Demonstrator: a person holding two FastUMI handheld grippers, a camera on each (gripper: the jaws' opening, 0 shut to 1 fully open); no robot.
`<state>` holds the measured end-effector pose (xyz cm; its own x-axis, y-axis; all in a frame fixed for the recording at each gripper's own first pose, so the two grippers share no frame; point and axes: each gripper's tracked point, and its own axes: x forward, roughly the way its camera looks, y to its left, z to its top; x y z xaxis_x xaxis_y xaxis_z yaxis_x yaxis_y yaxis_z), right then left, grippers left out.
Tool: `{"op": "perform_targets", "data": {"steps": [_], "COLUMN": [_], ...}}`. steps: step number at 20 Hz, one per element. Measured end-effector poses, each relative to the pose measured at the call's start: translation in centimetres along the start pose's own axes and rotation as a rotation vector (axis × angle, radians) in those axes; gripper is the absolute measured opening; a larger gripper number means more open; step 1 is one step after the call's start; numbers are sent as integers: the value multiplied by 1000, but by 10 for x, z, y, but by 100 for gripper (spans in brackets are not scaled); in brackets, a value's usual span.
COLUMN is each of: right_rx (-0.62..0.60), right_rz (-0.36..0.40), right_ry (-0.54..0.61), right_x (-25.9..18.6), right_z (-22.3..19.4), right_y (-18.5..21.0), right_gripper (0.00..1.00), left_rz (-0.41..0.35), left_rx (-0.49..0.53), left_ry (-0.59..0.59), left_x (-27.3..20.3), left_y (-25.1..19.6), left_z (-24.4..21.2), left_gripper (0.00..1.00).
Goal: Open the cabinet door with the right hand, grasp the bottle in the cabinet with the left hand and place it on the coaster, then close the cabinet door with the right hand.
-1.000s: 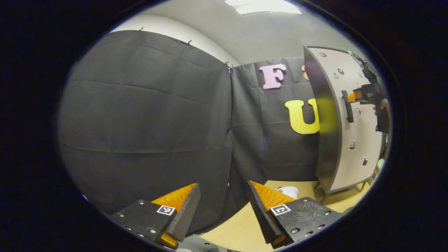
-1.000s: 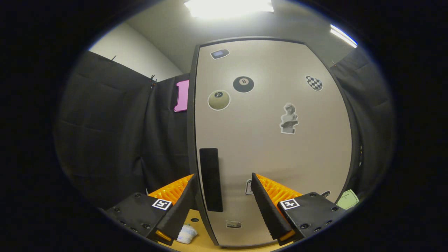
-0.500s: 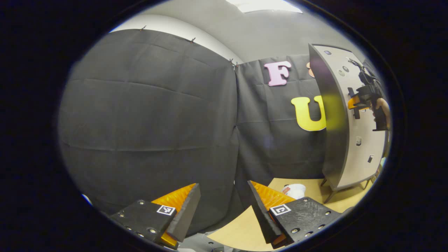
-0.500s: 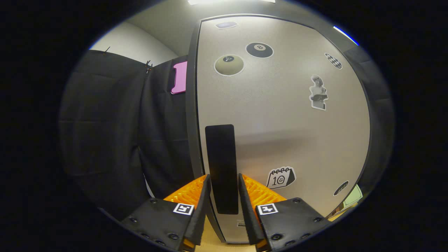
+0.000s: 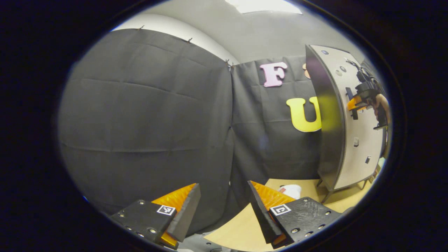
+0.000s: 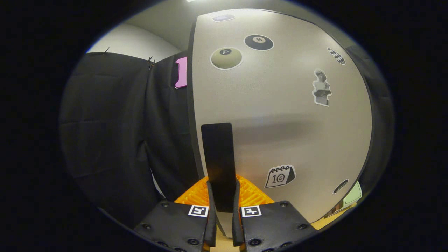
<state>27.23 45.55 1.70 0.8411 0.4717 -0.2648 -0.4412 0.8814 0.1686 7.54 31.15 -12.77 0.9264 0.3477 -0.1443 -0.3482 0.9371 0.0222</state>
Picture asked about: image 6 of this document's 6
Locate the brown book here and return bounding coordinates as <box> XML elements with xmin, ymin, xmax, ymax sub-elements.
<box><xmin>324</xmin><ymin>203</ymin><xmax>347</xmax><ymax>218</ymax></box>

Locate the black backdrop cloth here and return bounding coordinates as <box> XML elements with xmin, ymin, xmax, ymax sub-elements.
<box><xmin>59</xmin><ymin>44</ymin><xmax>395</xmax><ymax>228</ymax></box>

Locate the grey cabinet door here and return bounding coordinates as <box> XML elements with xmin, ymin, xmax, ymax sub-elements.
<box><xmin>187</xmin><ymin>9</ymin><xmax>372</xmax><ymax>238</ymax></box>

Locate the green book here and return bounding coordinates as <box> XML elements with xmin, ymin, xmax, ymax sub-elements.
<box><xmin>343</xmin><ymin>181</ymin><xmax>363</xmax><ymax>207</ymax></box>

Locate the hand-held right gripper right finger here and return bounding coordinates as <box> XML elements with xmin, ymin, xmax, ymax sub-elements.
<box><xmin>232</xmin><ymin>175</ymin><xmax>310</xmax><ymax>252</ymax></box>

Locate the black door handle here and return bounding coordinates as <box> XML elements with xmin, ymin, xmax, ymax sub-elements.
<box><xmin>201</xmin><ymin>122</ymin><xmax>237</xmax><ymax>213</ymax></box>

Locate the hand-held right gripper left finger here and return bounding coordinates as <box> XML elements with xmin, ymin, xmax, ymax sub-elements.
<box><xmin>134</xmin><ymin>175</ymin><xmax>217</xmax><ymax>252</ymax></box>

